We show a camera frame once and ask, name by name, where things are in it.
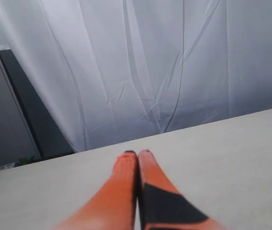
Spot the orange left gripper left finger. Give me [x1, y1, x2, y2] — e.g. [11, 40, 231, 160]
[55, 150, 137, 230]

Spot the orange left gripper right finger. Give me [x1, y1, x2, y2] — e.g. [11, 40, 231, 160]
[138, 150, 226, 230]

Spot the green plant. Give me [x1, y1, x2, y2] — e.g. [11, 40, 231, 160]
[15, 156, 35, 167]

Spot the white backdrop curtain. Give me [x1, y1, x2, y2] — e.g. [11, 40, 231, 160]
[0, 0, 272, 152]

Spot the dark window frame post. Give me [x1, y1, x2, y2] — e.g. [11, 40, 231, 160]
[0, 50, 74, 159]

